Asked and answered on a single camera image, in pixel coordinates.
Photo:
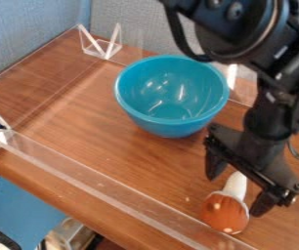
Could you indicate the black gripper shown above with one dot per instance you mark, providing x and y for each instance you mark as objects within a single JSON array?
[{"x": 259, "y": 159}]

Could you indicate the brown spotted toy mushroom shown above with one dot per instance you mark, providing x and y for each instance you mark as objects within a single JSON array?
[{"x": 225, "y": 212}]

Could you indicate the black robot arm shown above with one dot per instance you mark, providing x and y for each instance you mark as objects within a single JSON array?
[{"x": 252, "y": 32}]

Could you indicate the blue plastic bowl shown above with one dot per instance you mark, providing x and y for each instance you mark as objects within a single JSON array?
[{"x": 172, "y": 97}]

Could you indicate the clear acrylic front barrier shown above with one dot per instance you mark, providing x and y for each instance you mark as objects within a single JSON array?
[{"x": 125, "y": 215}]

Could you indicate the clear acrylic barrier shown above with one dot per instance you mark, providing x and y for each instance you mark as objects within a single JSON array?
[
  {"x": 243, "y": 81},
  {"x": 125, "y": 215}
]

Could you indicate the clear box under table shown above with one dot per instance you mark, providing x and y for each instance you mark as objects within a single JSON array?
[{"x": 69, "y": 236}]

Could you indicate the clear acrylic back barrier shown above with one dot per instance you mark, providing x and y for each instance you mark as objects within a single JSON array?
[{"x": 243, "y": 81}]

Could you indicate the clear acrylic corner bracket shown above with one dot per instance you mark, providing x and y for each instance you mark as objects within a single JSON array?
[{"x": 96, "y": 47}]

